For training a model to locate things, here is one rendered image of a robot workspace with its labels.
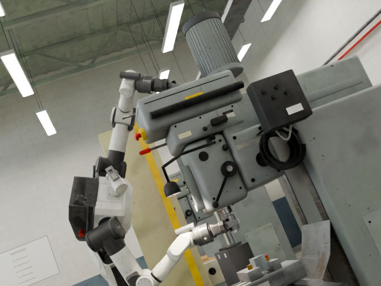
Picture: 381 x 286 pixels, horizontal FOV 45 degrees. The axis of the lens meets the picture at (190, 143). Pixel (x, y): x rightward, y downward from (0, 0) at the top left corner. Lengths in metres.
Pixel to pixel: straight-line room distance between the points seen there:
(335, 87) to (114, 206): 1.20
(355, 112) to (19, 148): 10.04
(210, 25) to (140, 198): 1.92
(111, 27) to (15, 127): 3.31
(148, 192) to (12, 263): 7.73
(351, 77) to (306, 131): 0.45
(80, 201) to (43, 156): 9.24
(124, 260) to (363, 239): 1.04
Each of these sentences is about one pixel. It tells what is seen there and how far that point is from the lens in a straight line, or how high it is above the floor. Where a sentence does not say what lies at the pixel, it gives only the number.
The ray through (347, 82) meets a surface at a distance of 2.38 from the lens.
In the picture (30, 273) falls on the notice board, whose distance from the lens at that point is 11.24.
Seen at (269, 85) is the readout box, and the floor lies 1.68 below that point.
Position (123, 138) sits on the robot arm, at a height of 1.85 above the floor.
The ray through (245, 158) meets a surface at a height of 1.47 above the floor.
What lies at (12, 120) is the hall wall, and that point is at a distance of 11.84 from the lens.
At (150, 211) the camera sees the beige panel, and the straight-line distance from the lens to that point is 3.82.
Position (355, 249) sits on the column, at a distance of 2.08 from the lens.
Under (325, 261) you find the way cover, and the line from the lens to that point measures 2.13.
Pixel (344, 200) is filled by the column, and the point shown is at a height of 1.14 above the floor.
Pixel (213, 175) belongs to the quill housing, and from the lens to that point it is 2.04.
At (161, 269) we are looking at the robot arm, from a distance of 2.18.
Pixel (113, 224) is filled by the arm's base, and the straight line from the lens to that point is 2.13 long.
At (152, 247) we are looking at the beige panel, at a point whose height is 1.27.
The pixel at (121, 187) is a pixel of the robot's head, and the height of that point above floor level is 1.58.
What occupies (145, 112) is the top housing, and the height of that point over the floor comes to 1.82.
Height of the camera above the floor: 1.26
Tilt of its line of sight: 10 degrees up
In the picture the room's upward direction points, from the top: 23 degrees counter-clockwise
